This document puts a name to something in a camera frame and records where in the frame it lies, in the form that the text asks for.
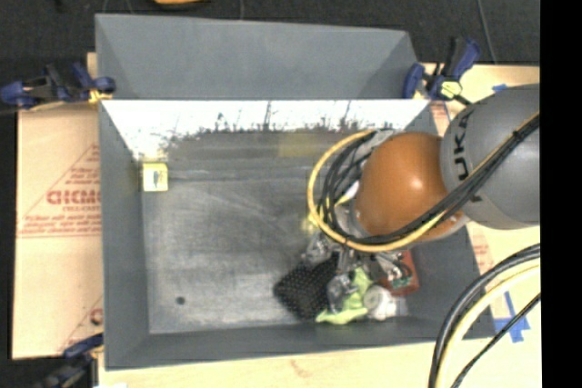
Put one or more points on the red-brown flat block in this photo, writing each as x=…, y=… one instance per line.
x=408, y=268

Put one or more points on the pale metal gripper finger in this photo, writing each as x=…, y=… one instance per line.
x=315, y=251
x=340, y=290

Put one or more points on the brown cardboard board, red print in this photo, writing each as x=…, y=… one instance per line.
x=54, y=195

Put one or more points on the small yellow box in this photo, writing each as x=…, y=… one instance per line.
x=154, y=177

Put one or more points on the light green cloth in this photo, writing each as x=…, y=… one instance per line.
x=350, y=309

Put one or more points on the grey metal bin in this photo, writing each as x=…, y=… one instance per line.
x=218, y=241

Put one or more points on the black dotted sponge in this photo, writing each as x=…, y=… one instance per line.
x=302, y=288

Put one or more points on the white round object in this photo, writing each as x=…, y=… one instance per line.
x=381, y=302

